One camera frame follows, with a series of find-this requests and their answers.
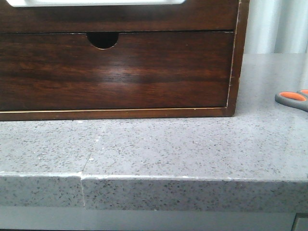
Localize dark wooden drawer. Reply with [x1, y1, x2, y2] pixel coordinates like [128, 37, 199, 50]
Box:
[0, 31, 233, 111]
[0, 0, 239, 33]

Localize grey orange handled scissors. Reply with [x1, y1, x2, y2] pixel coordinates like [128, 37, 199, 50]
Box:
[275, 90, 308, 112]

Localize dark wooden drawer cabinet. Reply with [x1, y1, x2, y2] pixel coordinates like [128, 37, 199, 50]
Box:
[0, 0, 249, 121]

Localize white tray in drawer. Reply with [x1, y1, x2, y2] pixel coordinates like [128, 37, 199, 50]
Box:
[7, 0, 185, 7]

